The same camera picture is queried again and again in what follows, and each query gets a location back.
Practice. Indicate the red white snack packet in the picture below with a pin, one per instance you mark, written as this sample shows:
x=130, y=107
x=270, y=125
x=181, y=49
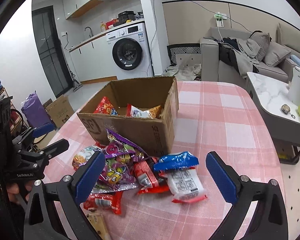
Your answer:
x=185, y=186

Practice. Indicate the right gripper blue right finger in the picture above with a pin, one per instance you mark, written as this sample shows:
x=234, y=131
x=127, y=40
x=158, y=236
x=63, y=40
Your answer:
x=224, y=176

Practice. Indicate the dark glass door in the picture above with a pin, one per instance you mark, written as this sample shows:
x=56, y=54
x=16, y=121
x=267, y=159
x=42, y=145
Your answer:
x=50, y=51

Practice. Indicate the red black snack packet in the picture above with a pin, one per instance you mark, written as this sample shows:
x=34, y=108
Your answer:
x=149, y=180

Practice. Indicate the white noodle snack bag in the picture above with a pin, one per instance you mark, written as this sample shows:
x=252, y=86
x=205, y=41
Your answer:
x=151, y=113

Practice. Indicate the white electric kettle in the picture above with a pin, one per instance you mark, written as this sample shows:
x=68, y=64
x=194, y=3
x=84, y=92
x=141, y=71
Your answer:
x=294, y=88

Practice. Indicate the shoe rack with shoes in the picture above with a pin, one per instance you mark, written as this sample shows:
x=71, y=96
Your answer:
x=16, y=121

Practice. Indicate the blue Oreo cookie pack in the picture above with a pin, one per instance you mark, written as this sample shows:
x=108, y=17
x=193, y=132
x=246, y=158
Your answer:
x=177, y=161

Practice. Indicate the pink plaid tablecloth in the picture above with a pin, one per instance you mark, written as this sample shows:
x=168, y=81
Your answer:
x=212, y=116

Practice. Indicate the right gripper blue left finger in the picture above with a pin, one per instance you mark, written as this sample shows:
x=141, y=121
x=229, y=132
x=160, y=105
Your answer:
x=87, y=175

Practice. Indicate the person's left hand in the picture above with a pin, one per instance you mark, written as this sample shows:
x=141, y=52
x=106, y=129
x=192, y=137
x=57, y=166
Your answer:
x=13, y=191

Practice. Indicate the purple grape candy bag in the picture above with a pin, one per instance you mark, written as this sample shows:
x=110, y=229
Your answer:
x=118, y=174

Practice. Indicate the white washing machine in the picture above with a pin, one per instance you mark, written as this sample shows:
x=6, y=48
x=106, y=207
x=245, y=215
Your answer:
x=130, y=53

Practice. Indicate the clear yellow biscuit pack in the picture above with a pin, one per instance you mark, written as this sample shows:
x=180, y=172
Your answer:
x=99, y=224

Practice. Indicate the marble coffee table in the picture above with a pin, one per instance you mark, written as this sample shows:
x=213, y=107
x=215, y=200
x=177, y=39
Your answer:
x=269, y=95

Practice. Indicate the small floor cardboard box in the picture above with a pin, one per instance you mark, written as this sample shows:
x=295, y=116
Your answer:
x=59, y=110

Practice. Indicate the grey sofa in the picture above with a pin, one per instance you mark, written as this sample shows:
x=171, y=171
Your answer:
x=213, y=69

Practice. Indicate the small red barcode packet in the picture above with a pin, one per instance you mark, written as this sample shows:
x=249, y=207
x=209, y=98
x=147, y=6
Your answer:
x=111, y=201

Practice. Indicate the orange white chips bag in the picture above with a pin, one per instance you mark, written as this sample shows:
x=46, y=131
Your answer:
x=82, y=157

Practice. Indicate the grey clothes pile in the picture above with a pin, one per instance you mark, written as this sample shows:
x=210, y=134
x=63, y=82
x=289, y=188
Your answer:
x=240, y=54

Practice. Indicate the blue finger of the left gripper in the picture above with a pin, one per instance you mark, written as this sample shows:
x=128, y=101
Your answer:
x=43, y=130
x=55, y=149

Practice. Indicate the red corn snack bag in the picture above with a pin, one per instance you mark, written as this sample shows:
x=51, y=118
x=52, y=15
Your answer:
x=105, y=107

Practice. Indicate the purple plastic bag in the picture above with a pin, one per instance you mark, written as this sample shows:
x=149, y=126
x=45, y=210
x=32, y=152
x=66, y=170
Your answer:
x=34, y=111

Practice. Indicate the grey sofa cushion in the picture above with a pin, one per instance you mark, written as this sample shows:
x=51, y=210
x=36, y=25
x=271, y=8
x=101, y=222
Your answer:
x=276, y=53

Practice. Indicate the brown SF cardboard box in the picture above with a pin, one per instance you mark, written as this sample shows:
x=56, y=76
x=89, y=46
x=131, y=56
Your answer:
x=155, y=136

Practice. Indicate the black rice cooker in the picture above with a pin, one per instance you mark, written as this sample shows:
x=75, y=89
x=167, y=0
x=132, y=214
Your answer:
x=123, y=17

